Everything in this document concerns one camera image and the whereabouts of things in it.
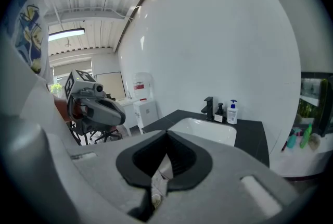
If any small black soap bottle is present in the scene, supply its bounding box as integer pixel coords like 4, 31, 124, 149
213, 102, 226, 124

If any person's white printed shirt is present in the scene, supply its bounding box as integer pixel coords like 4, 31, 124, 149
0, 0, 79, 156

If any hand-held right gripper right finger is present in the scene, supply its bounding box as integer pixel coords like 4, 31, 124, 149
153, 130, 299, 224

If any long ceiling light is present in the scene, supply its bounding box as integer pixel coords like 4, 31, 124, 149
48, 28, 86, 42

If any white bottle with blue cap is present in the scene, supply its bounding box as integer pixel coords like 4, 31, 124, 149
226, 99, 239, 125

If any black faucet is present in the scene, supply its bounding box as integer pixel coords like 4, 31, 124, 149
200, 96, 215, 122

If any glass plant terrarium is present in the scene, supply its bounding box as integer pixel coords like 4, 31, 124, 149
299, 71, 333, 138

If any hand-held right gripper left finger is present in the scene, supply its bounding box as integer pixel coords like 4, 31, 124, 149
66, 130, 169, 222

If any person's left forearm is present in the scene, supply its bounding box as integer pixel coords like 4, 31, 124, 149
53, 94, 69, 122

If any white cabinet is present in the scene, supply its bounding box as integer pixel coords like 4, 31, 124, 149
133, 99, 159, 134

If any green spray bottle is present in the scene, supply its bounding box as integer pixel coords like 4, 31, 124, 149
299, 122, 313, 150

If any black office chair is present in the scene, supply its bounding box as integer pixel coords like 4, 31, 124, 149
89, 125, 123, 144

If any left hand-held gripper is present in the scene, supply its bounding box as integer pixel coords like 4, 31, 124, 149
63, 68, 127, 137

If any white sink basin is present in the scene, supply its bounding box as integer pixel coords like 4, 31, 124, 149
168, 117, 237, 147

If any white board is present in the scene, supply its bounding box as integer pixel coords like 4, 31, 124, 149
94, 71, 127, 102

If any teal spray bottle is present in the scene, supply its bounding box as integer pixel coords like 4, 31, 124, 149
286, 128, 302, 150

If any beige round sponge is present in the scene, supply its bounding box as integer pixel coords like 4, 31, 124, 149
308, 133, 323, 151

